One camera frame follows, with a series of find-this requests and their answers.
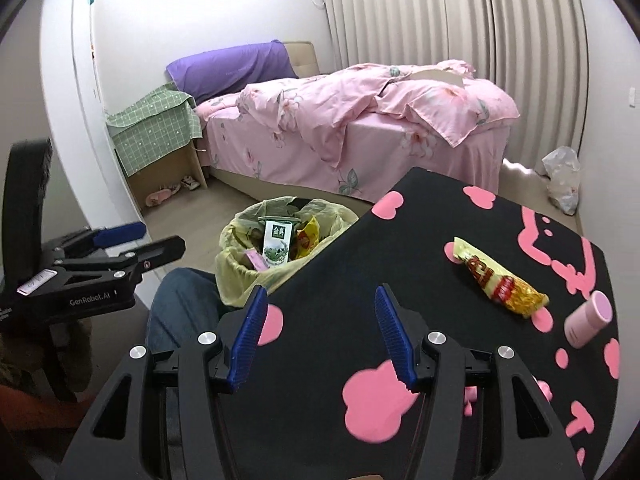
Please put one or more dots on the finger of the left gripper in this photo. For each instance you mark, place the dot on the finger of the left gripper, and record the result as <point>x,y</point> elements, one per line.
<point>76,275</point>
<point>115,234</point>

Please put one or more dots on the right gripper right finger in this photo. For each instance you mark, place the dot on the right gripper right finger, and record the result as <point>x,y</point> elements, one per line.
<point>519,430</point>

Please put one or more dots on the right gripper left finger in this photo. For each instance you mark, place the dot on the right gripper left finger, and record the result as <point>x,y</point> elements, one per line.
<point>123,435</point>

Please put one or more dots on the yellow noodle snack bag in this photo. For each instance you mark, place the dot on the yellow noodle snack bag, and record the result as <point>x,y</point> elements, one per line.
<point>499,285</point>

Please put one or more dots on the green white milk pouch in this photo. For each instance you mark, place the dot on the green white milk pouch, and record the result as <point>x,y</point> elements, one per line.
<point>279,232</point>

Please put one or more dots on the pink pig toy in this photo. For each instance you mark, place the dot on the pink pig toy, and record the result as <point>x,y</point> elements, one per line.
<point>469,398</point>

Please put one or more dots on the pink tissue pack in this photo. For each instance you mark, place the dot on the pink tissue pack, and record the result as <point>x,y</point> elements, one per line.
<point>256,260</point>

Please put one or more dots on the yellow red snack packet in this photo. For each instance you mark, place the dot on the yellow red snack packet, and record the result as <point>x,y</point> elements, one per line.
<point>307,238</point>

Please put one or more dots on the pink slippers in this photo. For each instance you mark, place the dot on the pink slippers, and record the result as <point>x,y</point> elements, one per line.
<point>166,192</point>

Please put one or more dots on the person's jeans leg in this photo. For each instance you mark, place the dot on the person's jeans leg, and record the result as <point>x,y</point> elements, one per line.
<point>186,304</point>

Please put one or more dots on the wooden nightstand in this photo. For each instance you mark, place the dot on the wooden nightstand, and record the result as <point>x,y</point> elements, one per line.
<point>166,171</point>

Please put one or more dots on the green checked cloth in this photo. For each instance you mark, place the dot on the green checked cloth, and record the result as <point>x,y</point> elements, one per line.
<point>158,124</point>

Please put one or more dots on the black pink patterned tablecloth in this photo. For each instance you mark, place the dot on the black pink patterned tablecloth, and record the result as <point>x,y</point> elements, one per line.
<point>322,400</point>

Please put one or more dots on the pink cylinder container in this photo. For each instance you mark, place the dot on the pink cylinder container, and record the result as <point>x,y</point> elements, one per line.
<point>582,325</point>

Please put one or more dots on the purple pillow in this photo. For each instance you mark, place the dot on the purple pillow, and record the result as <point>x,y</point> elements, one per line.
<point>229,70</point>

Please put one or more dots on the pink floral bed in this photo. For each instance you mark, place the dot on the pink floral bed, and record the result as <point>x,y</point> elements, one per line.
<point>357,131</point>

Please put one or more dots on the white plastic bag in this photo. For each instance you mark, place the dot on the white plastic bag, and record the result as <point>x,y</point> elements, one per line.
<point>562,168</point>

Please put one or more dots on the beige pleated curtain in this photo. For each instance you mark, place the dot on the beige pleated curtain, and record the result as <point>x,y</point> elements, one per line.
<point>536,50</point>

